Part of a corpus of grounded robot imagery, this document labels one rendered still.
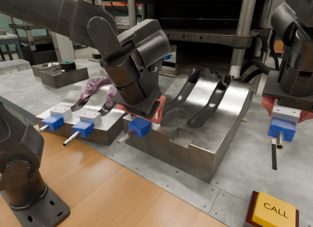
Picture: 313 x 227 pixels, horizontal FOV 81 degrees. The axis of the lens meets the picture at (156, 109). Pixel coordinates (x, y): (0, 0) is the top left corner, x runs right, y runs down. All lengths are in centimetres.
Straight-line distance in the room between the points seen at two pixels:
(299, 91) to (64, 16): 38
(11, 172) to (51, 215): 11
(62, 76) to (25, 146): 74
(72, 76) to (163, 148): 77
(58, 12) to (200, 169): 39
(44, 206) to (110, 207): 13
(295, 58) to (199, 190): 31
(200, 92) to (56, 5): 49
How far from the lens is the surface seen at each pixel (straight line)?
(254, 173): 53
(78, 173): 51
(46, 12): 31
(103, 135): 55
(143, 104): 39
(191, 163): 45
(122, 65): 33
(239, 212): 44
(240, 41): 106
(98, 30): 31
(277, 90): 41
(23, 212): 48
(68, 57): 470
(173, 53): 130
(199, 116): 55
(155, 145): 48
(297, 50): 35
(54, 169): 55
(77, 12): 31
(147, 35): 35
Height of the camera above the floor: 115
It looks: 28 degrees down
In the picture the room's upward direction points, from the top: straight up
